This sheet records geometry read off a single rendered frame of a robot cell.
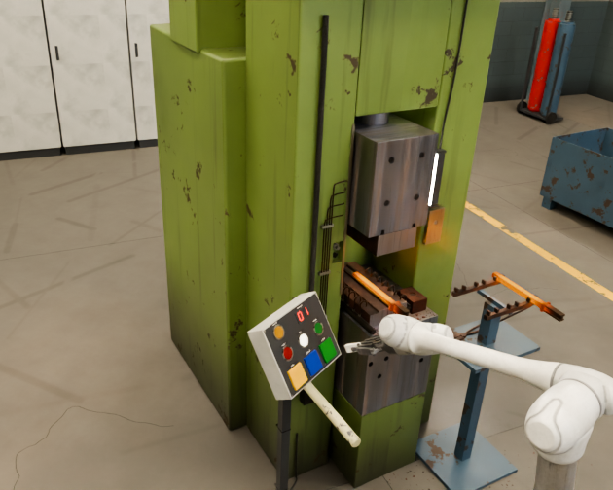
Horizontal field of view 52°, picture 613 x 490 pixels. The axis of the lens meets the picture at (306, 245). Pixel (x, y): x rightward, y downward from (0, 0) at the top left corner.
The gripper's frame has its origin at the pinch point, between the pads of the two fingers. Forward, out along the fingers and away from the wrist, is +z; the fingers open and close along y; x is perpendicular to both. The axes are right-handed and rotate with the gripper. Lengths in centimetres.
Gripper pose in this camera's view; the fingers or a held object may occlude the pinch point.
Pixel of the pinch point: (353, 347)
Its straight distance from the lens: 242.1
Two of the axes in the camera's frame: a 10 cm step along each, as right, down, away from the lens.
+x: -3.8, -9.1, -1.5
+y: 5.7, -3.6, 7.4
